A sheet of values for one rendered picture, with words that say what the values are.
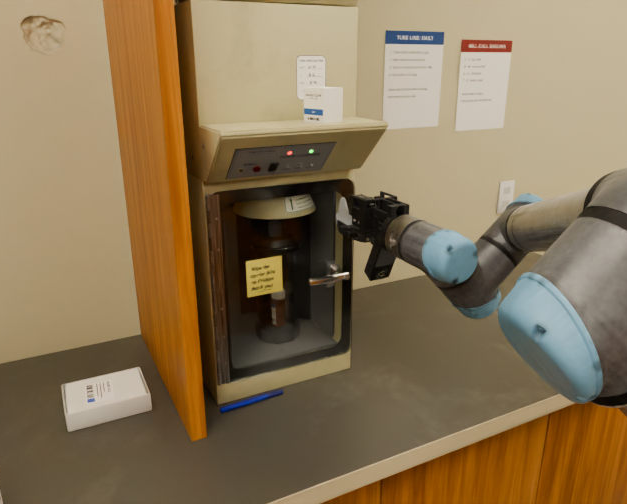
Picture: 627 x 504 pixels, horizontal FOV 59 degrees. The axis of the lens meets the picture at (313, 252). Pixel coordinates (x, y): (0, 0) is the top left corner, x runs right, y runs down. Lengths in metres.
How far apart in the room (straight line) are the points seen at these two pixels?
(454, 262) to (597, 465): 0.94
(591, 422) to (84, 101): 1.41
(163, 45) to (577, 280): 0.65
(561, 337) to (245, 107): 0.70
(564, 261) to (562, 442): 0.98
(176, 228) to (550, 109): 1.55
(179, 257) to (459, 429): 0.62
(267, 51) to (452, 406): 0.79
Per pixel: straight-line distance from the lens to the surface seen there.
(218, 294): 1.08
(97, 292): 1.50
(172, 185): 0.91
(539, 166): 2.18
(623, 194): 0.58
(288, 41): 1.06
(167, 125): 0.90
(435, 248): 0.84
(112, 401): 1.20
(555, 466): 1.52
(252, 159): 0.97
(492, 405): 1.24
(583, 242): 0.55
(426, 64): 1.77
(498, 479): 1.38
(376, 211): 0.98
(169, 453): 1.10
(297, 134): 0.95
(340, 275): 1.12
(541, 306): 0.53
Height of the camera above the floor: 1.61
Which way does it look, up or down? 19 degrees down
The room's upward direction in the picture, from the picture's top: straight up
